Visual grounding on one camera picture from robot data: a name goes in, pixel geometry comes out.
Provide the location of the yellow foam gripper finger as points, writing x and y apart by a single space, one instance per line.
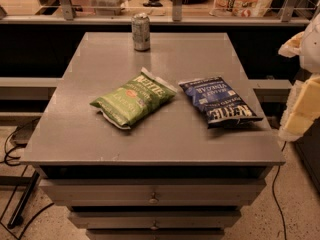
302 109
292 47

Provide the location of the silver 7up soda can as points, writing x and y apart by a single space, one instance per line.
140 31

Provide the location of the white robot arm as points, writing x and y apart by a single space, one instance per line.
310 48

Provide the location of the blue kettle chips bag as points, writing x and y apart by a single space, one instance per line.
218 103

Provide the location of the grey drawer cabinet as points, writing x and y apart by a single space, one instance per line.
105 176

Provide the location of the green kettle chips bag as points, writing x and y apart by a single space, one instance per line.
134 100

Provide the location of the top drawer round knob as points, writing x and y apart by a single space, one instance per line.
153 199

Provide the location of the drawer round knob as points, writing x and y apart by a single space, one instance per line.
154 226
153 199

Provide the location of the middle drawer round knob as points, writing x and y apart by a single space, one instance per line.
154 226

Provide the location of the black metal stand leg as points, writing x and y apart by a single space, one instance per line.
29 183

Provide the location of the metal window rail frame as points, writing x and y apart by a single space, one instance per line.
80 12

